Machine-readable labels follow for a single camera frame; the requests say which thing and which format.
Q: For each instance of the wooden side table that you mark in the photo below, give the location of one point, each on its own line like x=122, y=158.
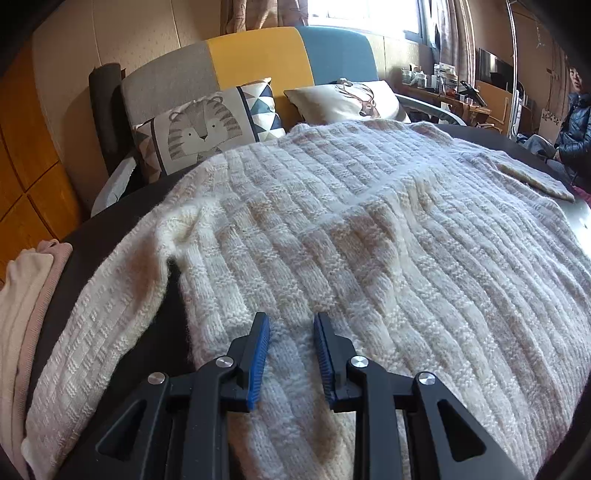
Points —
x=461, y=104

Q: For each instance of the patterned beige curtain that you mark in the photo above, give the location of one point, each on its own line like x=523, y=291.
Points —
x=258, y=14
x=452, y=32

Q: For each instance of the bright window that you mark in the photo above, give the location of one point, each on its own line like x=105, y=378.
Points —
x=364, y=16

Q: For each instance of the light wooden cabinet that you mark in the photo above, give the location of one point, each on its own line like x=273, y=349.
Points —
x=498, y=106

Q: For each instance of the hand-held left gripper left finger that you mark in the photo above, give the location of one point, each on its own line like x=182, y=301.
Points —
x=261, y=364

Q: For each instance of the cream knit sweater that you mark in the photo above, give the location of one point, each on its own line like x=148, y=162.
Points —
x=369, y=230

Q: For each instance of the orange wooden wardrobe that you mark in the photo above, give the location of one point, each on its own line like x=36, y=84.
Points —
x=27, y=161

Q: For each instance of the tiger print cushion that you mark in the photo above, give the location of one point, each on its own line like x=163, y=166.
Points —
x=198, y=134

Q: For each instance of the white metal pole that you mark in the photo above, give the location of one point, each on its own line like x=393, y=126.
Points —
x=515, y=55

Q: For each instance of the black television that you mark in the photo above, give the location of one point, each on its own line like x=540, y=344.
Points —
x=494, y=67

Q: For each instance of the pink folded garment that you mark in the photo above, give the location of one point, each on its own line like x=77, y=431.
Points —
x=46, y=277

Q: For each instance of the grey yellow blue sofa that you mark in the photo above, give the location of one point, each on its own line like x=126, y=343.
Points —
x=254, y=55

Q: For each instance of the deer print cushion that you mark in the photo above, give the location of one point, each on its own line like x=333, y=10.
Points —
x=337, y=104

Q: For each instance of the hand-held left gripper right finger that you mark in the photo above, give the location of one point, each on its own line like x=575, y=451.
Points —
x=323, y=364

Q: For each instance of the cream folded garment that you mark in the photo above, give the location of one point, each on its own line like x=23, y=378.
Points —
x=18, y=314

